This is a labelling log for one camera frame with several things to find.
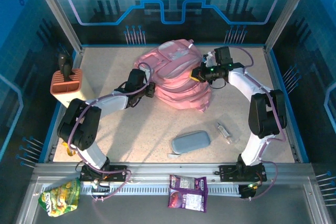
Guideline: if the pink backpack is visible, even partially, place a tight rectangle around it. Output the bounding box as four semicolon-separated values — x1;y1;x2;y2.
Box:
134;39;213;113

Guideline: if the clear glue pen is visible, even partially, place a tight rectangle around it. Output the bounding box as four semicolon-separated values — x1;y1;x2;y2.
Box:
216;122;234;145

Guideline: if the grey-blue pencil case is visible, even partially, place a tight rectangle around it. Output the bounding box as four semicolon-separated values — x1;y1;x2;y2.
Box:
166;129;212;159

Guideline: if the orange and cream knife block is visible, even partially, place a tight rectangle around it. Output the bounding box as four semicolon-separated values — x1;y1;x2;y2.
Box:
49;68;95;108

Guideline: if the aluminium base beam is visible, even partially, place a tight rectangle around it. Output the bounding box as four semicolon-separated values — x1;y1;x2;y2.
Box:
35;163;313;176

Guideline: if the crumpled yellow wrapper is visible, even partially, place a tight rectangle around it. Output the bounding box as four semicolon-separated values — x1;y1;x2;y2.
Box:
61;141;78;157

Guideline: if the purple snack packet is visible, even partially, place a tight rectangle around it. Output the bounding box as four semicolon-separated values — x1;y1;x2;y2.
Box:
169;174;208;191
167;187;209;213

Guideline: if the black control box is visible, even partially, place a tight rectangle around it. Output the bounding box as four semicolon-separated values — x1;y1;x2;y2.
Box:
239;184;257;200

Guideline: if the green snack bag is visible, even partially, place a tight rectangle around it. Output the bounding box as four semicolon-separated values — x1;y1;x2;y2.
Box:
38;178;81;218

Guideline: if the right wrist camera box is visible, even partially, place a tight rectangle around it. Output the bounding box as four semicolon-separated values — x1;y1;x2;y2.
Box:
206;51;215;68

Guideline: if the black-handled knife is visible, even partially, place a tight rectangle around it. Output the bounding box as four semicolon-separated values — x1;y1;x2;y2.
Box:
57;54;74;82

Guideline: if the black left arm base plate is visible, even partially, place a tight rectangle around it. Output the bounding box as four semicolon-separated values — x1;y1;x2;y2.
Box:
79;165;129;183

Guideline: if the aluminium frame post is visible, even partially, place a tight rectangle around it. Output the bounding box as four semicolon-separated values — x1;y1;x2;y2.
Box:
28;0;85;53
263;0;317;53

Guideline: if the slotted grey cable duct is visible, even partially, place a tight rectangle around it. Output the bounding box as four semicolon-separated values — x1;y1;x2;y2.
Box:
78;183;242;196

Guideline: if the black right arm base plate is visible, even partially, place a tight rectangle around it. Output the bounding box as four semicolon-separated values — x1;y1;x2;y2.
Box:
219;165;268;183

